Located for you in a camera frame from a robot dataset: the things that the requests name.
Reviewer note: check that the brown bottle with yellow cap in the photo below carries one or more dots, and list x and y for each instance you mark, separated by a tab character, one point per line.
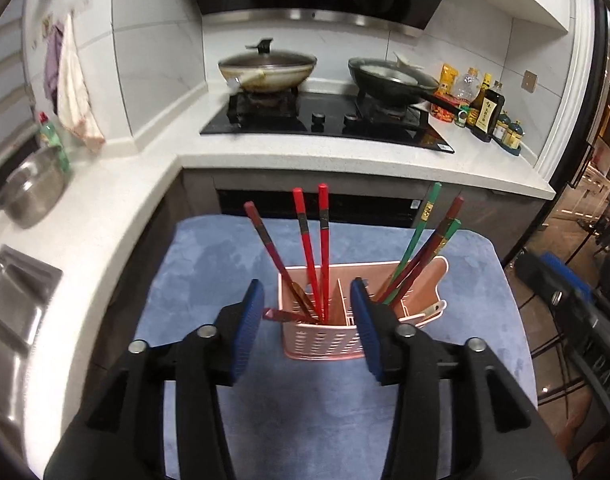
485	85

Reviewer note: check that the dark soy sauce bottle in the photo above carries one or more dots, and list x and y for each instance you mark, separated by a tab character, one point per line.
489	115

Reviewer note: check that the pink utensil basket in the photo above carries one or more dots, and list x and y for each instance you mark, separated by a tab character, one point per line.
325	342

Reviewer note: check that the blue plush mat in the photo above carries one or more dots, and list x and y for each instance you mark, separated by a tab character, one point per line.
200	260

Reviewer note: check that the white hanging towel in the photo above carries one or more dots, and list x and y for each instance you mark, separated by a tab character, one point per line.
75	90

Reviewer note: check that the black frying pan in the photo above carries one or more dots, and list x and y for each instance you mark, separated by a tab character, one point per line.
390	80

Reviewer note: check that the bright red chopstick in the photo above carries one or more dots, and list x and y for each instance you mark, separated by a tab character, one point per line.
324	250
305	240

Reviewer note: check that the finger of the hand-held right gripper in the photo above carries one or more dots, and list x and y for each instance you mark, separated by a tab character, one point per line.
560	267

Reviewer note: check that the steel sink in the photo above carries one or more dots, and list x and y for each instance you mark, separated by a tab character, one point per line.
15	295

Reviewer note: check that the steel pot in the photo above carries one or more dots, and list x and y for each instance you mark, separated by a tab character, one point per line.
32	190

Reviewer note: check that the maroon chopstick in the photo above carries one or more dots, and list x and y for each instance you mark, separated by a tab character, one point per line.
442	225
410	275

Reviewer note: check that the dark red chopstick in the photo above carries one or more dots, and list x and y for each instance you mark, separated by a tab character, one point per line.
285	316
272	250

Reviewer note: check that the red seasoning packet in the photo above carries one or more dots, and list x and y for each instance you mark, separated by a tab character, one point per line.
442	107

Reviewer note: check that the small green-capped bottle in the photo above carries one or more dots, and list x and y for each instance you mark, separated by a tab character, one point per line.
461	117

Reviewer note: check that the green chopstick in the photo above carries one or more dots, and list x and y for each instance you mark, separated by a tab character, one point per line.
447	232
420	230

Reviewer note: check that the clear oil bottle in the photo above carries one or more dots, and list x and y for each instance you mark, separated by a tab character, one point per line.
466	85

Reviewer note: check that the black gas stove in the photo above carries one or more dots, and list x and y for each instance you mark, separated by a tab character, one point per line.
325	125

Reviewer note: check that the wok with glass lid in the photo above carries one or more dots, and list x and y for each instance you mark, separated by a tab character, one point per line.
267	67

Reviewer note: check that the wall socket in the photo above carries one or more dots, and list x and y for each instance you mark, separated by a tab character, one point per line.
529	80

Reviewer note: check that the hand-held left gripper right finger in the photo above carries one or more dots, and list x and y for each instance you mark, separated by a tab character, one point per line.
366	330

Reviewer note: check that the purple hanging cloth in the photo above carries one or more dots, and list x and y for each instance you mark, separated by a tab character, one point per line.
52	65

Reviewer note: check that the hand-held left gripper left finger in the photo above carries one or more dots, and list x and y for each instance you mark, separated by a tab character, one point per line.
247	330

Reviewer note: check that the small dark seasoning jar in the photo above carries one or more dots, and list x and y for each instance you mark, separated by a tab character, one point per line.
515	137
501	127

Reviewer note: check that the green dish soap bottle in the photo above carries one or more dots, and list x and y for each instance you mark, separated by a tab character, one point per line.
50	135

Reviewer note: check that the yellow seasoning packet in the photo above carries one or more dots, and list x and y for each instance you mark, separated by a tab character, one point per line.
447	77

